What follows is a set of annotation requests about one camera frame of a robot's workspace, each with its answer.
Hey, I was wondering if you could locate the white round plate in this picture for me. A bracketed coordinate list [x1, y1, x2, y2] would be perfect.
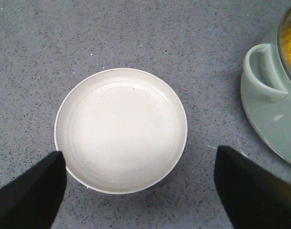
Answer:
[54, 68, 188, 194]

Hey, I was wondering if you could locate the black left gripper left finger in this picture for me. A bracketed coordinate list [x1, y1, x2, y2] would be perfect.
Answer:
[0, 151, 67, 229]

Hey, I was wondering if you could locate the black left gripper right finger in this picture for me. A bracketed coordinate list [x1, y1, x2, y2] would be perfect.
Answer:
[214, 146, 291, 229]

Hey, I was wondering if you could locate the green electric cooking pot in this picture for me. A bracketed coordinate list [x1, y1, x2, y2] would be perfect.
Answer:
[240, 7, 291, 164]

